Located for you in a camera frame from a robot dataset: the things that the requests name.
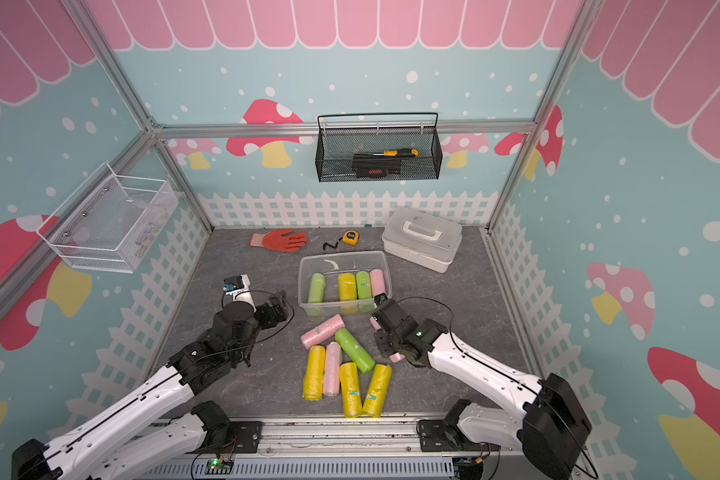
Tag pink roll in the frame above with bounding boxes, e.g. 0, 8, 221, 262
369, 269, 387, 297
370, 317, 404, 363
300, 314, 345, 350
323, 341, 342, 397

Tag green roll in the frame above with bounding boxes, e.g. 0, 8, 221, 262
355, 271, 374, 311
307, 273, 326, 304
335, 328, 376, 374

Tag yellow roll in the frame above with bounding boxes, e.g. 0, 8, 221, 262
339, 362, 363, 418
338, 273, 358, 303
303, 345, 326, 401
362, 364, 393, 418

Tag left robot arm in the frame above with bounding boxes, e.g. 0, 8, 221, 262
11, 290, 294, 479

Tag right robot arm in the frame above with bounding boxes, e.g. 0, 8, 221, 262
372, 294, 599, 479

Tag clear plastic storage box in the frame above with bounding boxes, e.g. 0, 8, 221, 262
298, 251, 393, 317

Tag red work glove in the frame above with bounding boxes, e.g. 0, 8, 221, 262
249, 229, 309, 253

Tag white lidded tool case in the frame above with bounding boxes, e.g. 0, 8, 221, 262
382, 207, 463, 273

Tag yellow tape measure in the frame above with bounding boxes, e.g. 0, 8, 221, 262
322, 230, 359, 251

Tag green circuit board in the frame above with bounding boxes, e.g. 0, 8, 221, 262
203, 458, 234, 475

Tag black orange tool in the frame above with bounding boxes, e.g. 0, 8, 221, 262
352, 163, 389, 179

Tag yellow black screwdriver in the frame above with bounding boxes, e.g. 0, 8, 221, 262
353, 148, 419, 159

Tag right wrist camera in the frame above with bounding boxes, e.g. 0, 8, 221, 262
373, 293, 388, 306

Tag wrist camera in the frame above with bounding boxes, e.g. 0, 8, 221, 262
373, 293, 388, 306
221, 274, 255, 308

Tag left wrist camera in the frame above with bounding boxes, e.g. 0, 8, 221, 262
221, 274, 255, 308

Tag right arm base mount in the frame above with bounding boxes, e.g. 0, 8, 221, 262
416, 399, 500, 455

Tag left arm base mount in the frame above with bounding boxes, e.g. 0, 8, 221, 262
190, 401, 263, 453

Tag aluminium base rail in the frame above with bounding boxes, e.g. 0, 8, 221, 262
135, 413, 536, 479

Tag white wire basket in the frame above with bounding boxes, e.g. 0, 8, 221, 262
36, 163, 178, 274

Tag black wire mesh basket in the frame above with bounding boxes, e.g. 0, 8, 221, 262
315, 112, 443, 182

